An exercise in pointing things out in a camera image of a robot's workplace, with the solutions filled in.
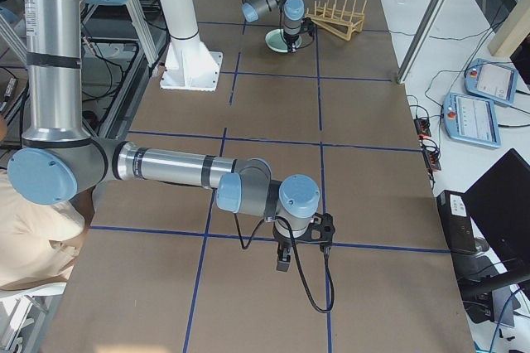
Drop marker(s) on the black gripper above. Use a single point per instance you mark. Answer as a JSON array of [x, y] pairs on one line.
[[292, 37], [284, 243]]

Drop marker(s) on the light green ceramic plate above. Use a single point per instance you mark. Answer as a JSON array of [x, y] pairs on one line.
[[276, 42]]

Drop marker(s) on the wooden dish rack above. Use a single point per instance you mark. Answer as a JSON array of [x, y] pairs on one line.
[[340, 19]]

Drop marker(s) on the near blue teach pendant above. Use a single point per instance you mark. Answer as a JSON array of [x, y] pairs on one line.
[[471, 119]]

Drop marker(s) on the blue teach pendant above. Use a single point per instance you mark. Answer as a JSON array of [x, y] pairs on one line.
[[471, 119], [491, 80]]

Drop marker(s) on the far blue teach pendant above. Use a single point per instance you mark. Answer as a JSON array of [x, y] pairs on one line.
[[491, 80]]

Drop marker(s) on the black laptop computer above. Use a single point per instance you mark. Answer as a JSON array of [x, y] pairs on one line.
[[498, 203]]

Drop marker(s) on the person in beige clothes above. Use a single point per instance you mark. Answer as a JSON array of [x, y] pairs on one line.
[[39, 244]]

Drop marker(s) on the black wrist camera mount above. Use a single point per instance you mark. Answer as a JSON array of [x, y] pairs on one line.
[[320, 230]]

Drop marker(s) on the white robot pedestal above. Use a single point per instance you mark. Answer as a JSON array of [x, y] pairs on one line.
[[189, 65]]

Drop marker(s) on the aluminium frame post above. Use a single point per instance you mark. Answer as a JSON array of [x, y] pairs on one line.
[[419, 40]]

